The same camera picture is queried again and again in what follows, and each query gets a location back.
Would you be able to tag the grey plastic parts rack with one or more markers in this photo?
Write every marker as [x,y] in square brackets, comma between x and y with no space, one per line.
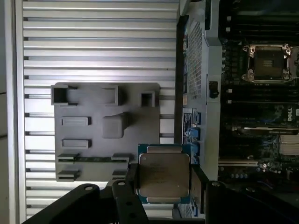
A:
[93,130]

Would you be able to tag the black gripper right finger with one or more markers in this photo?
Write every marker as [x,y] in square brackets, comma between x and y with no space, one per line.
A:
[233,205]

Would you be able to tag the silver chipset heatsink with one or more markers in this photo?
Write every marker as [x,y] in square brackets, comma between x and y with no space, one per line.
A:
[289,144]

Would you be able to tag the green Dell motherboard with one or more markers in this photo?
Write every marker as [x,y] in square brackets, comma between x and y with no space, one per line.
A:
[257,112]

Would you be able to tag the silver CPU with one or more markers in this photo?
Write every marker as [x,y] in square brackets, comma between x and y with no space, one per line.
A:
[163,172]

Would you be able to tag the black open PC case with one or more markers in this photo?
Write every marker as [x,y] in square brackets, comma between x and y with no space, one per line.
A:
[210,58]

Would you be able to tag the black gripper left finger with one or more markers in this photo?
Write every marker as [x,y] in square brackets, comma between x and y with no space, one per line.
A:
[126,200]

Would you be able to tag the CPU socket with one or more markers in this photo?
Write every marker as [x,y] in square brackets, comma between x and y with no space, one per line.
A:
[267,61]

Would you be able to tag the black RAM slot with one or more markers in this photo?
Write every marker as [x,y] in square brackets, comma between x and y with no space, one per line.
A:
[261,30]
[261,90]
[261,19]
[261,102]

